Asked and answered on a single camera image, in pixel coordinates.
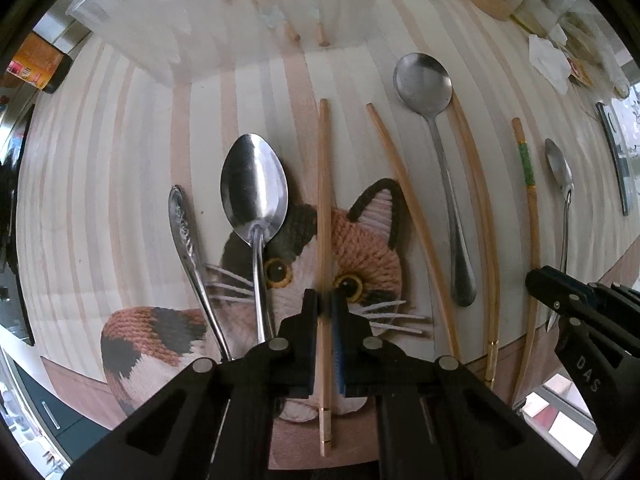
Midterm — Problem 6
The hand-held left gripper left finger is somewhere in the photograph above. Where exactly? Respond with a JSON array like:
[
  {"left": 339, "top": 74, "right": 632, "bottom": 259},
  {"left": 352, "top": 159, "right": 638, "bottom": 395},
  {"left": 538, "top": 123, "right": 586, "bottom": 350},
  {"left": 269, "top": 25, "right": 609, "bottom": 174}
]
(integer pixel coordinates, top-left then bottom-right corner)
[{"left": 60, "top": 288, "right": 321, "bottom": 480}]

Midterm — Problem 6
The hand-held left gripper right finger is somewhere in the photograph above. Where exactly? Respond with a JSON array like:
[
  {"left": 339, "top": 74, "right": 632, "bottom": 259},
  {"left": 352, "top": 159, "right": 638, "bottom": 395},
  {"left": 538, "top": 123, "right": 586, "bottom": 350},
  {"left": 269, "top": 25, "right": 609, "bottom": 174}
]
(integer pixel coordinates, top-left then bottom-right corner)
[{"left": 330, "top": 288, "right": 588, "bottom": 480}]

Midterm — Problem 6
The dark bottle with orange label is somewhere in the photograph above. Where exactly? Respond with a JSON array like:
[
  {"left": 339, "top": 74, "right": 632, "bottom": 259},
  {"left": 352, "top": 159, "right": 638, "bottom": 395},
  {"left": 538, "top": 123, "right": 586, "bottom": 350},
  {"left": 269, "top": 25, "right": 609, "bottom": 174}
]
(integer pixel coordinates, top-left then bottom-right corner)
[{"left": 6, "top": 31, "right": 71, "bottom": 95}]

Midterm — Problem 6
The steel utensil handle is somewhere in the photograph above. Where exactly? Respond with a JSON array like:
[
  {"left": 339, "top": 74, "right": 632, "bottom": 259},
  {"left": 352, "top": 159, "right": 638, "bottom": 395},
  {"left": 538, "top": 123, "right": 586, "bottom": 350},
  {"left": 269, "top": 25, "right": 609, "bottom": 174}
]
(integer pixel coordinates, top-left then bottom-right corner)
[{"left": 168, "top": 185, "right": 234, "bottom": 362}]

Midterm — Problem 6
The small steel spoon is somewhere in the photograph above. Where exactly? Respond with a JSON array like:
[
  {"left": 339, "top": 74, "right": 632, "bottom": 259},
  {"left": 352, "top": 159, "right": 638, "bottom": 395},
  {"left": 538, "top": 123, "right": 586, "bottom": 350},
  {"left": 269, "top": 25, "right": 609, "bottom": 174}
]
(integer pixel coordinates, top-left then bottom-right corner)
[{"left": 543, "top": 138, "right": 576, "bottom": 332}]

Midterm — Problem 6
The yellow packet with red swirl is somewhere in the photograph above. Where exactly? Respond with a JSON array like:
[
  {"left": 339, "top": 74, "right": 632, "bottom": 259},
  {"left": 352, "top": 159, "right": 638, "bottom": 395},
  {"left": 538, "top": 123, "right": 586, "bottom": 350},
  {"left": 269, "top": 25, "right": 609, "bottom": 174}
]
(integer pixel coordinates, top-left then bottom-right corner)
[{"left": 566, "top": 52, "right": 594, "bottom": 87}]

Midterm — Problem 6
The large oval steel spoon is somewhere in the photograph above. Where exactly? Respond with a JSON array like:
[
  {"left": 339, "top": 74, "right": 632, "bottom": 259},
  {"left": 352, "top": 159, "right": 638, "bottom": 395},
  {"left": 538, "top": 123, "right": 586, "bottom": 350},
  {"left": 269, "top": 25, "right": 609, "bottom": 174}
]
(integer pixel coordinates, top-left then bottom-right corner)
[{"left": 220, "top": 133, "right": 290, "bottom": 347}]

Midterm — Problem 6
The cat-shaped knitted mat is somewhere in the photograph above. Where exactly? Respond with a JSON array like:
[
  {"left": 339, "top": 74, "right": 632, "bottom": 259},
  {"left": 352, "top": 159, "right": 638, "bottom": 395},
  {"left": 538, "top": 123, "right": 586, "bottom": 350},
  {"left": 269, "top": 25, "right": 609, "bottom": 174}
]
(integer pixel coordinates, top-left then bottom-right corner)
[{"left": 100, "top": 178, "right": 434, "bottom": 423}]

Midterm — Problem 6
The blue smartphone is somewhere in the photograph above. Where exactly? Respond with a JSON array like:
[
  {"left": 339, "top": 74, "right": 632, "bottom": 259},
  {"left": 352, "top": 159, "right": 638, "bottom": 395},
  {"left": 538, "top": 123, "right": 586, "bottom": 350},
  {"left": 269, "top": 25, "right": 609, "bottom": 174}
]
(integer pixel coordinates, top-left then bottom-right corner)
[{"left": 595, "top": 101, "right": 632, "bottom": 217}]

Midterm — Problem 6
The round bowl steel spoon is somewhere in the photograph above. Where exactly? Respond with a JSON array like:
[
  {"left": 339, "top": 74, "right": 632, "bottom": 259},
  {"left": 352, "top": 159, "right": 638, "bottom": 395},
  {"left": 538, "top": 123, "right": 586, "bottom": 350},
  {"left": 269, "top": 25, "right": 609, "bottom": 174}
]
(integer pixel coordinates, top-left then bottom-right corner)
[{"left": 392, "top": 52, "right": 478, "bottom": 309}]

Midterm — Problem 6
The clear plastic utensil container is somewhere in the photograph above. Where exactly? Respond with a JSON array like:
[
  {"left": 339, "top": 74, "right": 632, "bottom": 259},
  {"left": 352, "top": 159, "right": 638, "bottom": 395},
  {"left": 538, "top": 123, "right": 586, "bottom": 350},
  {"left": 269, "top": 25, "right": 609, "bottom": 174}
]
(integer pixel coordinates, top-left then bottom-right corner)
[{"left": 65, "top": 0, "right": 387, "bottom": 87}]

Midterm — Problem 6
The green banded wooden chopstick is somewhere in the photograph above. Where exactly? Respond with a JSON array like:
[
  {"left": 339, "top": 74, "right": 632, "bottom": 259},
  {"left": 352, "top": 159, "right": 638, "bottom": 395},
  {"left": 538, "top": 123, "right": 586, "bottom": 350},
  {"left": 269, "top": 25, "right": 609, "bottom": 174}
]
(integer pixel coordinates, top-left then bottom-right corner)
[{"left": 510, "top": 117, "right": 542, "bottom": 407}]

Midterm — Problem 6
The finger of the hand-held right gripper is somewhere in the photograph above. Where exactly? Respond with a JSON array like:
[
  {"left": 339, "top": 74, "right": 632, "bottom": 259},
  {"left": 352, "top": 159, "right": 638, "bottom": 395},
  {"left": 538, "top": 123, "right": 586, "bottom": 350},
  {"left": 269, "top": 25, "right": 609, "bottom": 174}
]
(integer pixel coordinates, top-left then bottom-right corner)
[
  {"left": 591, "top": 282, "right": 640, "bottom": 322},
  {"left": 525, "top": 266, "right": 599, "bottom": 319}
]

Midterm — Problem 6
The plain wooden chopstick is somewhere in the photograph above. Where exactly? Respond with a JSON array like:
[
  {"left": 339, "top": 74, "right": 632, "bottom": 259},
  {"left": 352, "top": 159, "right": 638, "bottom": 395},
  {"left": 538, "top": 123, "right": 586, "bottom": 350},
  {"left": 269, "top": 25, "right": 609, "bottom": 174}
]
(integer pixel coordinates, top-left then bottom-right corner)
[
  {"left": 450, "top": 92, "right": 497, "bottom": 392},
  {"left": 311, "top": 0, "right": 331, "bottom": 49},
  {"left": 281, "top": 0, "right": 301, "bottom": 44},
  {"left": 317, "top": 98, "right": 334, "bottom": 457},
  {"left": 366, "top": 103, "right": 461, "bottom": 361}
]

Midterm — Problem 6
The white crumpled tissue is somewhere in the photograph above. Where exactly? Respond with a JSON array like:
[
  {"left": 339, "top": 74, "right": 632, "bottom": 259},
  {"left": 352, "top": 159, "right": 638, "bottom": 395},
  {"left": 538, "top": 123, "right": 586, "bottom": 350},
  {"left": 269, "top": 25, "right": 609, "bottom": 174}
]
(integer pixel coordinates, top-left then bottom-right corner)
[{"left": 528, "top": 25, "right": 571, "bottom": 94}]

